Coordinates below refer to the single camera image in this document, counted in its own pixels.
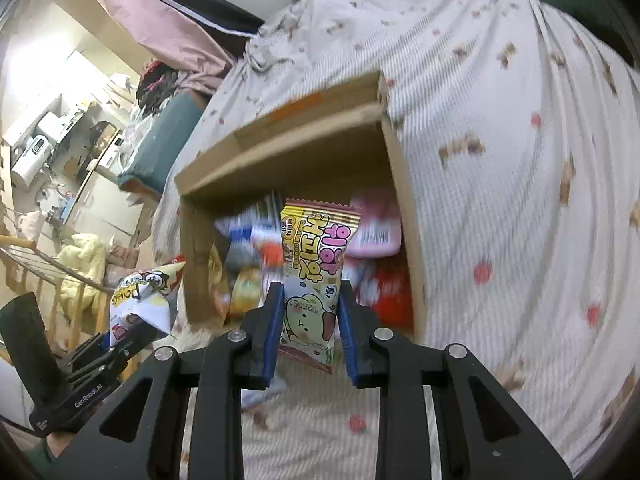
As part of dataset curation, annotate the white cartoon snack packet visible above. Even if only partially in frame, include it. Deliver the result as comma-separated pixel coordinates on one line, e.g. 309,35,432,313
109,257,187,336

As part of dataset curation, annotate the blue and white snack packet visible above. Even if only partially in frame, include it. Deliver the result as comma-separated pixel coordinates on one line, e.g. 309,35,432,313
215,200,282,272

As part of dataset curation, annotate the pink cloth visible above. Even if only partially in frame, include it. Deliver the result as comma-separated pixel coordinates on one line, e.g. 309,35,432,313
65,0,237,97

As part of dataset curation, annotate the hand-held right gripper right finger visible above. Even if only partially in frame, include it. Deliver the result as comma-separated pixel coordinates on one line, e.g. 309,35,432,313
339,280,573,480

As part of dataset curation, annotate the wooden rack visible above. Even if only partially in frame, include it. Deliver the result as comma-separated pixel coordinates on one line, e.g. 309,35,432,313
0,232,112,353

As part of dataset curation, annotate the dark clothes pile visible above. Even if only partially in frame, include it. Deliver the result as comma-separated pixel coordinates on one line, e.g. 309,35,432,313
136,60,179,112

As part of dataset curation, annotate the red snack packet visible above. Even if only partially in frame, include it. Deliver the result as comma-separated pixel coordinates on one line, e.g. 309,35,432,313
356,260,416,331

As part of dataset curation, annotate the teal folded mattress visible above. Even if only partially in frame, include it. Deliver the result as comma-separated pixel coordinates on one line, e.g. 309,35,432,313
119,92,209,197

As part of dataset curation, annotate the yellow and pink snack packet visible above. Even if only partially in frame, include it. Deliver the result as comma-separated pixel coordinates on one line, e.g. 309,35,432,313
277,197,362,376

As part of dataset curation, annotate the pale yellow cloth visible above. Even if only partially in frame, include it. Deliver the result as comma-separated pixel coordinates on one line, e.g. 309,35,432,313
54,232,109,322

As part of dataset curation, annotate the white kitchen appliance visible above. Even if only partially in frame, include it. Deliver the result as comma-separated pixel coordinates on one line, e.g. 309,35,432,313
9,132,55,190

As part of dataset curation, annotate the printed bed blanket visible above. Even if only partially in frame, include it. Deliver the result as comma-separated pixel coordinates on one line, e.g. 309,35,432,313
150,0,640,480

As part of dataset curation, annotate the brown cardboard box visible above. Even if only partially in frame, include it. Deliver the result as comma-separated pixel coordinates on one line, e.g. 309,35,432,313
172,71,428,342

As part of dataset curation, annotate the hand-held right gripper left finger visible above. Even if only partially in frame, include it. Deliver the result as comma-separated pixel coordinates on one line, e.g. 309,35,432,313
47,281,287,480

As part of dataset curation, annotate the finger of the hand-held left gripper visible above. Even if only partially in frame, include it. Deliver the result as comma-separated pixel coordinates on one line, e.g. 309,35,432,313
65,332,121,378
117,322,163,361

